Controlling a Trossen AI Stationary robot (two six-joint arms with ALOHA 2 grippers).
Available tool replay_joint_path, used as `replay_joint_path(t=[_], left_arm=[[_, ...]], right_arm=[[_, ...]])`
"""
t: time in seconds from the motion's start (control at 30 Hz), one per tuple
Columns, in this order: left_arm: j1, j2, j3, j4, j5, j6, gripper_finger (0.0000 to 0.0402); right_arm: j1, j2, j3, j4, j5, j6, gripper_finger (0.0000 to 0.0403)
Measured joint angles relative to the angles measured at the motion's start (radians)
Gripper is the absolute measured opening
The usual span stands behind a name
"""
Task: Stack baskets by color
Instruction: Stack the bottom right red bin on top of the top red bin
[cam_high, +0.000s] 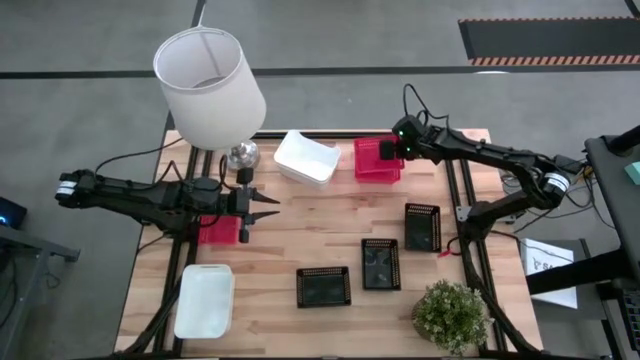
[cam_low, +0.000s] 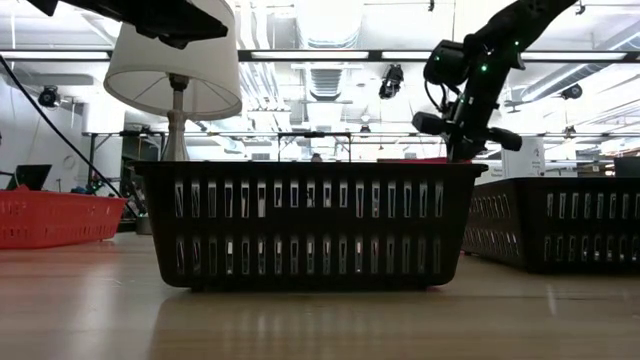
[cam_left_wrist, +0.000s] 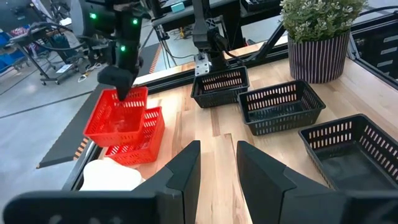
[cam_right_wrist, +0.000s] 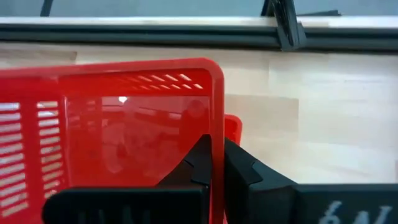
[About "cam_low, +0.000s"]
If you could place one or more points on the black ceiling spotlight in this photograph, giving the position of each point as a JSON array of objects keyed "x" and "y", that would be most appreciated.
[
  {"x": 48, "y": 96},
  {"x": 571, "y": 91}
]

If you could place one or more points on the black overhead camera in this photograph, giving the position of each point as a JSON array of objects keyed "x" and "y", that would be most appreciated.
[{"x": 391, "y": 80}]

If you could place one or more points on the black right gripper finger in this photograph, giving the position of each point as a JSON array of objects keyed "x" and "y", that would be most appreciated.
[{"x": 459, "y": 151}]

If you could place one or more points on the black box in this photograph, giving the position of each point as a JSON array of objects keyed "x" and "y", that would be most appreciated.
[{"x": 627, "y": 167}]

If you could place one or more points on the grey horizontal rail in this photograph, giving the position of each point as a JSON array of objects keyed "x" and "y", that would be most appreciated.
[{"x": 225, "y": 134}]

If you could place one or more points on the white shade table lamp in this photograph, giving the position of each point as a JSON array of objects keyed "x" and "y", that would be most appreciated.
[{"x": 175, "y": 75}]

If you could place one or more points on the black slotted plastic basket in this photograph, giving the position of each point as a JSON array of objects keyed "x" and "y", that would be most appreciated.
[
  {"x": 310, "y": 172},
  {"x": 575, "y": 230}
]

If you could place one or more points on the dark cabinet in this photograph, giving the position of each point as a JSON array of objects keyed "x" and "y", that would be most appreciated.
[{"x": 132, "y": 150}]

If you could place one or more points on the silver ceiling air duct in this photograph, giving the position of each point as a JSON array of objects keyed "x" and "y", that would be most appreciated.
[{"x": 328, "y": 22}]

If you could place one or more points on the white numbered sign box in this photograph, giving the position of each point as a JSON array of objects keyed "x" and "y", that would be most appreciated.
[{"x": 527, "y": 160}]

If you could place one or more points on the black tilted monitor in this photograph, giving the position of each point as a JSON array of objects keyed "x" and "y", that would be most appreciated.
[{"x": 32, "y": 175}]

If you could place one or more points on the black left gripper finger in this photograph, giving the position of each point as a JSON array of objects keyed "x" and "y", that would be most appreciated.
[{"x": 175, "y": 22}]

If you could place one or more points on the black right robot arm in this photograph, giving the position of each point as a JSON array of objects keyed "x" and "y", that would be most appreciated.
[{"x": 510, "y": 35}]

